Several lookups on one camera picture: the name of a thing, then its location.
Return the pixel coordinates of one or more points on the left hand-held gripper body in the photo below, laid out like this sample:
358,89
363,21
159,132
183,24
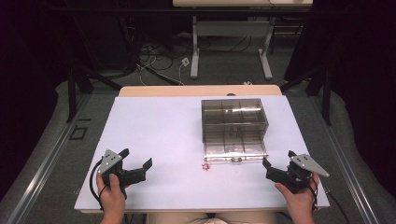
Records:
109,161

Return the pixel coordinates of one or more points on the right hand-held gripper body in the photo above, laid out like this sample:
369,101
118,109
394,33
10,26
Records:
306,164

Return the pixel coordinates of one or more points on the transparent grey drawer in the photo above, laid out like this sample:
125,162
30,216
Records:
235,151

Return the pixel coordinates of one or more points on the transparent grey drawer box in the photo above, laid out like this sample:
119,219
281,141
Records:
233,116

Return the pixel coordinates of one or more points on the small red star-shaped trinket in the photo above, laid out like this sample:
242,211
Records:
206,167

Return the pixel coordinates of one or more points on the person's left hand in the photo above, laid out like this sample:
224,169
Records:
112,199

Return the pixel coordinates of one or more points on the person's right hand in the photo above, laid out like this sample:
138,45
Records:
300,203

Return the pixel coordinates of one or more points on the white board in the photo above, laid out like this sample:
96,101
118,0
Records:
162,130

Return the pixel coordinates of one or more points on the person's legs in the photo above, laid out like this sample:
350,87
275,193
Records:
174,218

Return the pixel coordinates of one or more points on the black metal stand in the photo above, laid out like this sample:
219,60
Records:
72,93
326,93

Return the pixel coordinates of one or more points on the wooden table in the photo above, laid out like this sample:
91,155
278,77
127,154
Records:
186,90

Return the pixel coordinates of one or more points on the small white plug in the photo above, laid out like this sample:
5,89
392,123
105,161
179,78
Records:
247,82

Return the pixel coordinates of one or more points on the dark curtain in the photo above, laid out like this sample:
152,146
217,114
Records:
364,77
28,77

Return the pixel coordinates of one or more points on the white power adapter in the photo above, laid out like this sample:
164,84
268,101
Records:
185,61

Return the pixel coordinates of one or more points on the white metal-legged table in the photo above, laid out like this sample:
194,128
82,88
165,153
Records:
230,28

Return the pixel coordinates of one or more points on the black metal crossbar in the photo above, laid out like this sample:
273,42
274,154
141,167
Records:
124,10

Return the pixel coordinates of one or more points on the black floor hatch frame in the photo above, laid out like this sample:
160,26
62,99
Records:
78,133

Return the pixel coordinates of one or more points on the aluminium rail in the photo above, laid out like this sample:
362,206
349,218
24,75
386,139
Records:
351,186
40,174

